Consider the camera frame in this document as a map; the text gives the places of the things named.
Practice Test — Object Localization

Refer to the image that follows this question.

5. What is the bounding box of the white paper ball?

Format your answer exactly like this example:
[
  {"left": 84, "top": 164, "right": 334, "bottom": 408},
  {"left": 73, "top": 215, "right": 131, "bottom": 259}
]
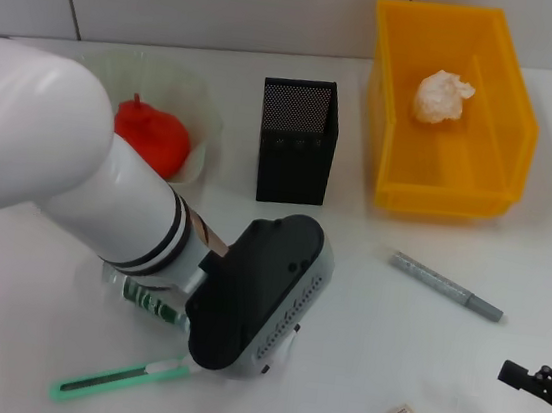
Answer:
[{"left": 410, "top": 66, "right": 479, "bottom": 131}]

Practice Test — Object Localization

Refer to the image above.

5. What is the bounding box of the clear green-label water bottle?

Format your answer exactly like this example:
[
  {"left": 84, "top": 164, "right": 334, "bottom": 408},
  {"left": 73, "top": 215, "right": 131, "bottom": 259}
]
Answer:
[{"left": 91, "top": 258, "right": 308, "bottom": 371}]

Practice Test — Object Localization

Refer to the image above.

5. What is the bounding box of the mint green utility knife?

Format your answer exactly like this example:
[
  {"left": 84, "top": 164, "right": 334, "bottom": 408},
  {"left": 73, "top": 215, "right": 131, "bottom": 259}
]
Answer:
[{"left": 48, "top": 343, "right": 198, "bottom": 413}]

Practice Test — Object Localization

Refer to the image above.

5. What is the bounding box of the orange-red toy orange fruit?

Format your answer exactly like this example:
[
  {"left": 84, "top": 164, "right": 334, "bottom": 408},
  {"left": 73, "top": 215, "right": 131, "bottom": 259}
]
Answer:
[{"left": 107, "top": 89, "right": 198, "bottom": 182}]

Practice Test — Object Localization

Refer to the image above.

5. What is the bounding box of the grey glitter pen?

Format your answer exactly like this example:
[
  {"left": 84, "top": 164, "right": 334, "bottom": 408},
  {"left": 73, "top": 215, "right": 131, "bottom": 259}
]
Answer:
[{"left": 382, "top": 249, "right": 511, "bottom": 325}]

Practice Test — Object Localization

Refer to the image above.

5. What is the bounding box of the black mesh pen holder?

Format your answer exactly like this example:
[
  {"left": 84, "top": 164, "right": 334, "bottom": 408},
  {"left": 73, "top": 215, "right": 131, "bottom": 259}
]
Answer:
[{"left": 250, "top": 73, "right": 346, "bottom": 210}]

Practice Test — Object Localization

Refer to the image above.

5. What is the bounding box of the wavy clear glass fruit plate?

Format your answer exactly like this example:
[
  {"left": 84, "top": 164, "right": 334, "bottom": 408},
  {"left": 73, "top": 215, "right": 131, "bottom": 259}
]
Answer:
[{"left": 66, "top": 44, "right": 232, "bottom": 190}]

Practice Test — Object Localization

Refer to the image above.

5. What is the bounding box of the yellow plastic storage bin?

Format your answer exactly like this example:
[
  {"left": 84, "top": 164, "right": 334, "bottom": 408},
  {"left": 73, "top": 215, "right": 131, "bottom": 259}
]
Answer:
[{"left": 351, "top": 0, "right": 552, "bottom": 229}]

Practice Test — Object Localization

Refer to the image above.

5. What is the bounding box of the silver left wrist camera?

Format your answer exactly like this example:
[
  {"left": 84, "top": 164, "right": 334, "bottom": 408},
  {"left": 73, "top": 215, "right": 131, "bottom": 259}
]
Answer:
[{"left": 176, "top": 200, "right": 342, "bottom": 390}]

